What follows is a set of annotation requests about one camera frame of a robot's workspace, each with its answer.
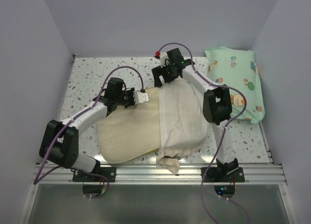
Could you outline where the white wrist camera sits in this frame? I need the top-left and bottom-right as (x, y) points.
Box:
(155, 51), (169, 67)
(134, 90), (149, 105)

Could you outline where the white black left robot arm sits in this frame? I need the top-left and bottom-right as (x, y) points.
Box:
(39, 78), (138, 182)

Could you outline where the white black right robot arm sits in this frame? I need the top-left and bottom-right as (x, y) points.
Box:
(152, 48), (239, 182)

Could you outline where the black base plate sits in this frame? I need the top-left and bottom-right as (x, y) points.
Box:
(70, 167), (117, 182)
(201, 158), (245, 183)

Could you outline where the aluminium front rail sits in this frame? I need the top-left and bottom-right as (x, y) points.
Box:
(30, 163), (289, 186)

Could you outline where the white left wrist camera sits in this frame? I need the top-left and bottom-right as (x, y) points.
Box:
(134, 90), (149, 105)

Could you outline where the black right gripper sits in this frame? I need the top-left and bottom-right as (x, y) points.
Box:
(152, 62), (179, 87)

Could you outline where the white pillowcase with cream ruffle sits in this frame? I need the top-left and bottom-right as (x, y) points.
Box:
(156, 78), (210, 173)

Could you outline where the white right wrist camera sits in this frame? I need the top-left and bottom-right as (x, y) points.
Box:
(155, 51), (169, 67)

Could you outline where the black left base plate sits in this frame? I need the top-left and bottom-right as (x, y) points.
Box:
(70, 167), (117, 182)

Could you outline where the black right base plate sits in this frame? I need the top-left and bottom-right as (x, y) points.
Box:
(201, 158), (245, 183)

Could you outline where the cream yellow dotted pillow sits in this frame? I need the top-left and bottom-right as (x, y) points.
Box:
(96, 87), (161, 164)

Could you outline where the green cartoon print pillow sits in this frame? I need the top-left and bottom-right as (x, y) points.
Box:
(205, 47), (265, 123)

